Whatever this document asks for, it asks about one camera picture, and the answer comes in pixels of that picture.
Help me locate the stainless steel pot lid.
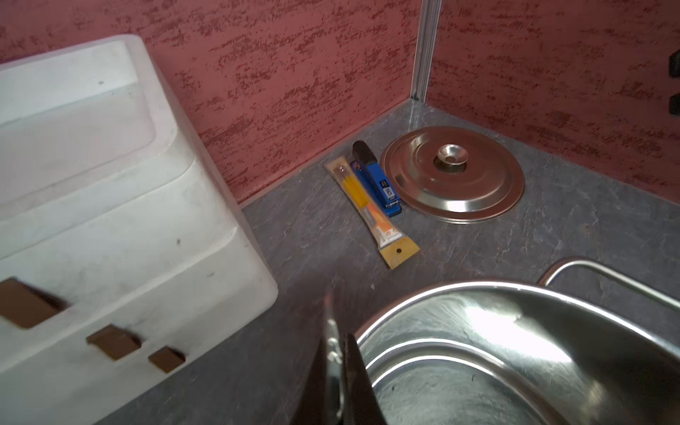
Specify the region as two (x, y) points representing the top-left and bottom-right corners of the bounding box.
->
(380, 126), (525, 224)

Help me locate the aluminium corner post right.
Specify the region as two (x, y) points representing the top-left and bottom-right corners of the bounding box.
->
(410, 0), (443, 103)

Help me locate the blue black stapler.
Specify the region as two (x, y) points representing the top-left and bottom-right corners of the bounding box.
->
(351, 141), (402, 218)

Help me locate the white three-drawer organizer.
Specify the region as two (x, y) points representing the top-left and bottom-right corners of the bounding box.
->
(1, 35), (278, 424)

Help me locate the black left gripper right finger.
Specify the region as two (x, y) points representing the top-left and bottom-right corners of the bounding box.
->
(342, 334), (387, 425)

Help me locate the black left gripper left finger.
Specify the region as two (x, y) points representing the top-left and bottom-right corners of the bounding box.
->
(290, 339), (327, 425)

